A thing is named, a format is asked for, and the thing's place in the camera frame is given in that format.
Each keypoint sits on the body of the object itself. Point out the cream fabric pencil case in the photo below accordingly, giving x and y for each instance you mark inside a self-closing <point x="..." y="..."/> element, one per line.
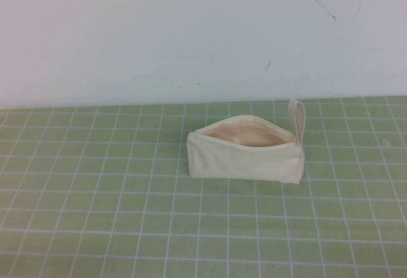
<point x="238" y="163"/>

